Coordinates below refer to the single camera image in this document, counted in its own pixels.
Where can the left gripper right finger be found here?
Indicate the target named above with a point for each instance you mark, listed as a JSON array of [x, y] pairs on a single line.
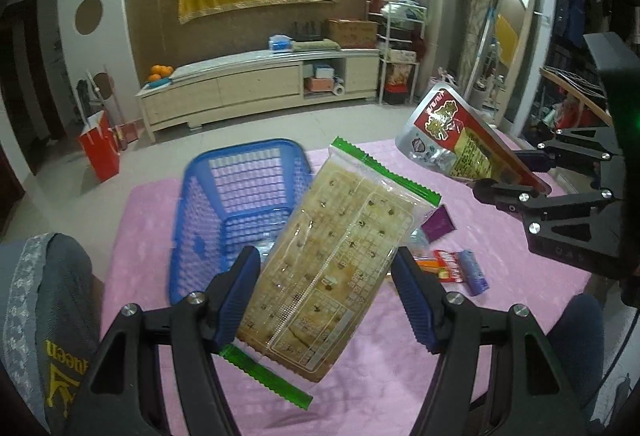
[[528, 392]]

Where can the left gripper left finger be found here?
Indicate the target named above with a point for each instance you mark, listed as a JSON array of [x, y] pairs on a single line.
[[122, 393]]

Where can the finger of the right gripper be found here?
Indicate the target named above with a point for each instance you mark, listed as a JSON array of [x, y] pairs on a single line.
[[584, 150], [591, 218]]

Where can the red silver snack bag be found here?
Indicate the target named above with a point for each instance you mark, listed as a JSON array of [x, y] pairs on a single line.
[[445, 135]]

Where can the large cracker pack green ends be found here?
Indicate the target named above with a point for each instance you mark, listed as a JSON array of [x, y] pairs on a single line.
[[321, 275]]

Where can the orange snack bar wrapper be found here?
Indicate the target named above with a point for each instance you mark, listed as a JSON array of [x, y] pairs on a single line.
[[429, 265]]

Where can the pink quilted table cloth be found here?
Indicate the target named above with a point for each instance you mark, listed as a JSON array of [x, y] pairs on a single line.
[[376, 387]]

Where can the silver blue snack packet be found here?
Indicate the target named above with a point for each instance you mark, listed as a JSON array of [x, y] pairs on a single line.
[[473, 276]]

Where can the purple snack packet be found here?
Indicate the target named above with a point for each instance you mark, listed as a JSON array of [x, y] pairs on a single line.
[[439, 224]]

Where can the red yellow candy packet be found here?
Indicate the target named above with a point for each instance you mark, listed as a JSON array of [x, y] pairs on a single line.
[[448, 268]]

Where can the standing mirror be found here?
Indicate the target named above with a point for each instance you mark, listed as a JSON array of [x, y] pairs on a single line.
[[499, 58]]

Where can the grey embroidered cushion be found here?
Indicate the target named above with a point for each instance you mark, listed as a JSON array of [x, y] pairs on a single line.
[[49, 330]]

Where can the white metal shelf rack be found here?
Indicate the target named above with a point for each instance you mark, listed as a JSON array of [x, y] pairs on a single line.
[[400, 39]]

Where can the blue plastic basket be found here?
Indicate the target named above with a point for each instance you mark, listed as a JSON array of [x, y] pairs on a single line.
[[232, 197]]

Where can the red paper bag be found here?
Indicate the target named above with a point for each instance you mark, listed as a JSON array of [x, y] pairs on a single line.
[[99, 144]]

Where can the brown cardboard box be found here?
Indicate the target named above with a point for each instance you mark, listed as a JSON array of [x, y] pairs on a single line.
[[350, 33]]

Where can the green folded cloth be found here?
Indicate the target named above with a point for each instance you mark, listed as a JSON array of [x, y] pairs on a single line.
[[323, 45]]

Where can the blue tissue box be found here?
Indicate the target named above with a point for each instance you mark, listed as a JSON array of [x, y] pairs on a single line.
[[280, 43]]

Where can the beige TV cabinet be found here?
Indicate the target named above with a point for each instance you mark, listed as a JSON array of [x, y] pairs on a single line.
[[252, 83]]

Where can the oranges on blue plate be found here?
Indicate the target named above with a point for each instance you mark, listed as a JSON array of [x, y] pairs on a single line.
[[159, 75]]

